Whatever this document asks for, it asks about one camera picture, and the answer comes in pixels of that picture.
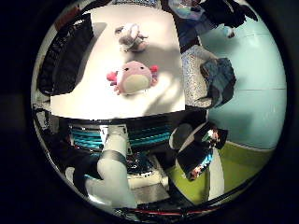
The pink axolotl plush toy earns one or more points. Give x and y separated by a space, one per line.
134 77

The grey bunny plush toy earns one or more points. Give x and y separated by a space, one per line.
130 39

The grey speckled chair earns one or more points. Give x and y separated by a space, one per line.
193 81

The blue denim cloth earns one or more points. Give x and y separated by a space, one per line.
221 81

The cyan striped rack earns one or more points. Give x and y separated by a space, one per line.
84 138

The person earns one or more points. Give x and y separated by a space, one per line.
190 28

